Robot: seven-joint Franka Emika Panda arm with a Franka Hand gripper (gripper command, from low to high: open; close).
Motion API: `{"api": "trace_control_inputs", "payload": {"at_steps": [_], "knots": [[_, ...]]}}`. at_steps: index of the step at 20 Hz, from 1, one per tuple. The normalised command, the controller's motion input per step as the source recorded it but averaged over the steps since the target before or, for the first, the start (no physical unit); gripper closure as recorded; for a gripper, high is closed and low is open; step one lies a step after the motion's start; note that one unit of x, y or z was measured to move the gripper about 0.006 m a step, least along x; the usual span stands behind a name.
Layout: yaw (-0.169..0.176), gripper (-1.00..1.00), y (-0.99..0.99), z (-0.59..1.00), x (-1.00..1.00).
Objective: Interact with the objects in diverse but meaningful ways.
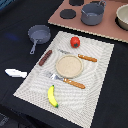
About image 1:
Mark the brown toy sausage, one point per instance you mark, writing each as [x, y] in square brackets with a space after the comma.
[42, 61]

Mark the red toy tomato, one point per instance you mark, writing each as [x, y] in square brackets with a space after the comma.
[75, 42]

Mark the yellow toy banana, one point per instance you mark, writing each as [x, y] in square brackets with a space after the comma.
[51, 97]

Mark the round beige plate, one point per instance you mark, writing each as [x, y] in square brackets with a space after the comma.
[69, 66]

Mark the white woven placemat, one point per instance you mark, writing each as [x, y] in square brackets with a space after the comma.
[75, 105]

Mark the small grey frying pan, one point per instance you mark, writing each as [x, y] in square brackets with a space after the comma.
[39, 34]

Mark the black round stove burner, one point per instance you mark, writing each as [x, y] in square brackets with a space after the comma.
[67, 14]

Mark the grey cooking pot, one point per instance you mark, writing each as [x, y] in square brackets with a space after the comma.
[92, 13]

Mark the brown toy stove board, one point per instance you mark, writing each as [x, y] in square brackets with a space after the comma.
[107, 28]

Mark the beige bowl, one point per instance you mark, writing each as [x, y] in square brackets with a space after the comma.
[122, 15]

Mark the fork with orange handle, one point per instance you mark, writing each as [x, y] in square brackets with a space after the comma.
[68, 81]

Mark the knife with orange handle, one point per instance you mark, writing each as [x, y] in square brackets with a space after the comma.
[79, 55]

